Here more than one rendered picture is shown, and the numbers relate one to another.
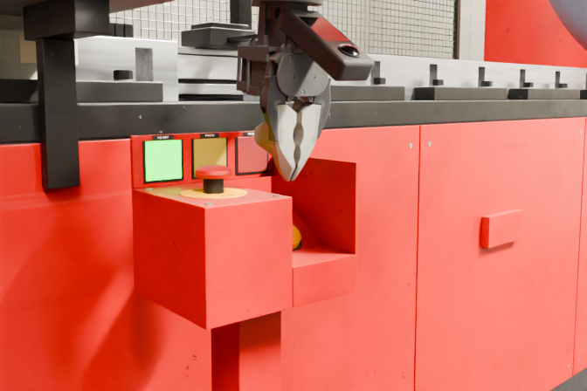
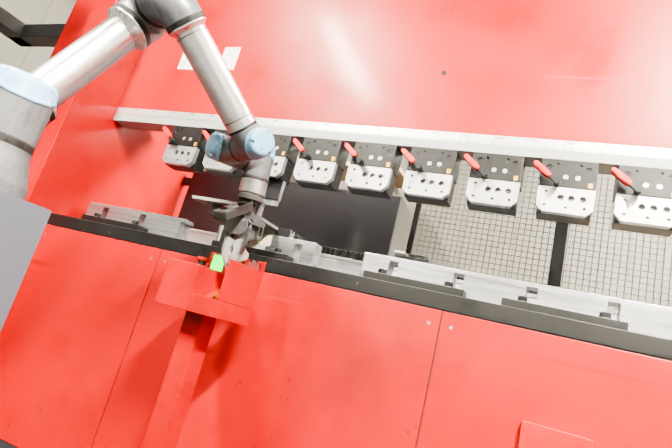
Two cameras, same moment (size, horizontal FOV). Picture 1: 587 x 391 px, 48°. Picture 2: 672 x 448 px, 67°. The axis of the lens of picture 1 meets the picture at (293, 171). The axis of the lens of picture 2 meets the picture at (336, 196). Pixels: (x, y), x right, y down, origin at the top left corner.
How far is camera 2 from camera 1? 145 cm
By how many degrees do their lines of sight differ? 70
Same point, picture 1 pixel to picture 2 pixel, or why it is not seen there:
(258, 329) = (189, 325)
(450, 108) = (482, 307)
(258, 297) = (174, 298)
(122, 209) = not seen: hidden behind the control
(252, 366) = (181, 340)
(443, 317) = not seen: outside the picture
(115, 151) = not seen: hidden behind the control
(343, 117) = (368, 287)
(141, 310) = (226, 343)
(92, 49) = (277, 241)
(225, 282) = (166, 287)
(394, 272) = (393, 413)
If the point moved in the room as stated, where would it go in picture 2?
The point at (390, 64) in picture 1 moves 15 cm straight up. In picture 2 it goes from (476, 278) to (485, 229)
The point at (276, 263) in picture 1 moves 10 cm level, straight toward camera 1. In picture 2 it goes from (184, 287) to (146, 277)
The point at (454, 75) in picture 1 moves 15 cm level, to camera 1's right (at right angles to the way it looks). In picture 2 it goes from (564, 302) to (616, 305)
